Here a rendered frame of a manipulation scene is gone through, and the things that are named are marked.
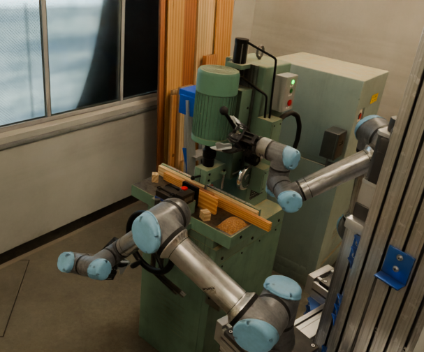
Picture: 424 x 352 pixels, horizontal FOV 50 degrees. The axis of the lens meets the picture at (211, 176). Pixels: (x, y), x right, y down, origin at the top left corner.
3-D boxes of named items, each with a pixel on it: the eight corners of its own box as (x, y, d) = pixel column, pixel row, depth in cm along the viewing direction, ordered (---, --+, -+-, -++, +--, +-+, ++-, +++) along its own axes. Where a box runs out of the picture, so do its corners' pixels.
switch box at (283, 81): (269, 109, 206) (275, 74, 199) (281, 105, 213) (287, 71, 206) (281, 112, 203) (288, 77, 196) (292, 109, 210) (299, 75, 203)
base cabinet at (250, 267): (136, 334, 249) (142, 225, 219) (204, 287, 291) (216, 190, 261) (198, 383, 225) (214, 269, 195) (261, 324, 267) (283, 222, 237)
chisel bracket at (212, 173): (193, 183, 205) (194, 165, 201) (212, 174, 215) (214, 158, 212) (205, 188, 201) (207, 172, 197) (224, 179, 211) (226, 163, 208)
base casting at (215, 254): (143, 225, 219) (144, 209, 215) (216, 190, 260) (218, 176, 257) (214, 268, 195) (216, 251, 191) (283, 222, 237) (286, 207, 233)
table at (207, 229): (114, 201, 211) (115, 190, 209) (161, 182, 233) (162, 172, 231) (215, 259, 179) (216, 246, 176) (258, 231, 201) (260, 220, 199)
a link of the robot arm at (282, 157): (288, 174, 158) (293, 152, 154) (262, 164, 163) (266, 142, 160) (299, 169, 163) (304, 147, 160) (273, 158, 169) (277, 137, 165)
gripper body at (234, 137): (235, 121, 170) (261, 130, 163) (242, 132, 177) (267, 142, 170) (224, 137, 168) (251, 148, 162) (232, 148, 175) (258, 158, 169)
